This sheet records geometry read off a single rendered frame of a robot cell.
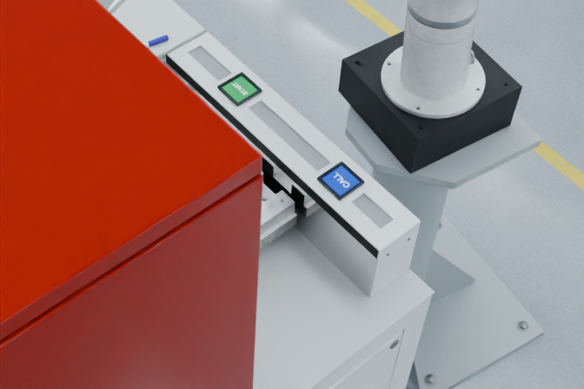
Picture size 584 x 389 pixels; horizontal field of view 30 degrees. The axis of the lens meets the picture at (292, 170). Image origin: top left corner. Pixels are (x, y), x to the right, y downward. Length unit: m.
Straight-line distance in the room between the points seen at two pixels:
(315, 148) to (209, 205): 1.13
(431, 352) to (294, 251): 0.93
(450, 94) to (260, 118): 0.35
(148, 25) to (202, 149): 1.31
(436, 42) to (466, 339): 1.08
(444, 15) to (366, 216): 0.36
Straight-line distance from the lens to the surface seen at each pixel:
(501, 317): 2.82
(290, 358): 1.76
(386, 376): 1.99
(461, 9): 1.83
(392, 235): 1.74
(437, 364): 2.72
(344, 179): 1.79
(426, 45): 1.88
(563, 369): 2.80
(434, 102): 1.97
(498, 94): 2.02
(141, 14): 2.04
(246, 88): 1.91
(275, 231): 1.82
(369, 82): 2.01
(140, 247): 0.68
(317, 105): 3.19
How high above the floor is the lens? 2.37
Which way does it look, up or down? 51 degrees down
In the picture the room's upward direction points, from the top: 5 degrees clockwise
